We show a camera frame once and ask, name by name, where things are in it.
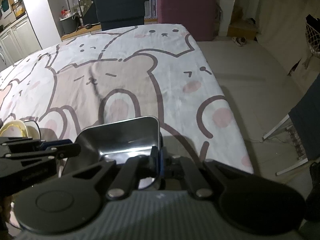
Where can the dark blue chair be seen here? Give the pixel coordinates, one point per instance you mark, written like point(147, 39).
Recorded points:
point(114, 14)

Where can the dark folding chair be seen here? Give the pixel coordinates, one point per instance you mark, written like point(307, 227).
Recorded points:
point(302, 124)

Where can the cartoon animal print tablecloth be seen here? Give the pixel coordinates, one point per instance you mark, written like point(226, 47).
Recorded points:
point(148, 70)

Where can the wooden low bench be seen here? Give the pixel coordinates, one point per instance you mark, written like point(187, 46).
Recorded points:
point(96, 28)

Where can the rectangular steel tray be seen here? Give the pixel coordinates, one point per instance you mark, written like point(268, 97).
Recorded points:
point(119, 141)

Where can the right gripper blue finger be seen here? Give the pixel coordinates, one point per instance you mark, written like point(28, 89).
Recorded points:
point(154, 162)
point(167, 166)

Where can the person left hand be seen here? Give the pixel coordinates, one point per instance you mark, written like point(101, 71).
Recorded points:
point(5, 217)

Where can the grey trash bin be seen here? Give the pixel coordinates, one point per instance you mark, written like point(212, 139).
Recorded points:
point(69, 24)

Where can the shoes on floor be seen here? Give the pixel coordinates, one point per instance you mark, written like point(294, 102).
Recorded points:
point(239, 41)

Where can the white kitchen cabinet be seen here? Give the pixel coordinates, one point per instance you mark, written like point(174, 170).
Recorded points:
point(18, 41)

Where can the maroon chair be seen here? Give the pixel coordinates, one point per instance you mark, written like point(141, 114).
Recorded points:
point(197, 16)

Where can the lemon print scalloped bowl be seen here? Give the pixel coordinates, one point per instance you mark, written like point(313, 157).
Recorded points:
point(14, 128)

